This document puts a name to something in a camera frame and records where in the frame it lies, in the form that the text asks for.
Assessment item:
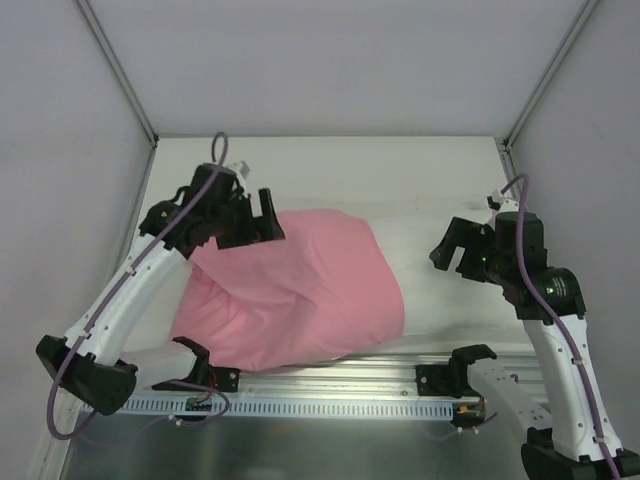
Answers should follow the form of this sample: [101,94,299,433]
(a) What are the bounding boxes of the aluminium frame post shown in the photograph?
[502,0,602,151]
[72,0,159,148]

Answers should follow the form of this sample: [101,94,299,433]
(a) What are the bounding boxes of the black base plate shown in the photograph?
[415,364,475,399]
[151,366,241,393]

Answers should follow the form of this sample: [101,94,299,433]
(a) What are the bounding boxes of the white slotted cable duct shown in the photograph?
[120,395,454,422]

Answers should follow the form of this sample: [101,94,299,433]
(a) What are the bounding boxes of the aluminium mounting rail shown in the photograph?
[119,352,596,396]

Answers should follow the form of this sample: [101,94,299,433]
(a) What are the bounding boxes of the right aluminium frame post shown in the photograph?
[502,0,602,151]

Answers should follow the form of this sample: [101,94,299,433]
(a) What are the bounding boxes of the pink pillowcase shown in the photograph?
[171,209,405,372]

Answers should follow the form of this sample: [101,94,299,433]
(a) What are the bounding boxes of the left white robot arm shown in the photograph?
[36,162,285,416]

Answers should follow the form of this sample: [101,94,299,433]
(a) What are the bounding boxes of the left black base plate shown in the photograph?
[151,366,241,393]

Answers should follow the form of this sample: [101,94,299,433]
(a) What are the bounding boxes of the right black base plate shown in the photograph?
[415,364,475,399]

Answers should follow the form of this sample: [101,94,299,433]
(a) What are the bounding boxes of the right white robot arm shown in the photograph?
[416,212,639,479]

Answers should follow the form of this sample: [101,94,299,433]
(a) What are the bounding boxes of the left aluminium frame post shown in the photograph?
[72,0,159,148]

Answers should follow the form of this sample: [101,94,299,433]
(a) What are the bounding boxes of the white pillow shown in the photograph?
[126,215,528,353]

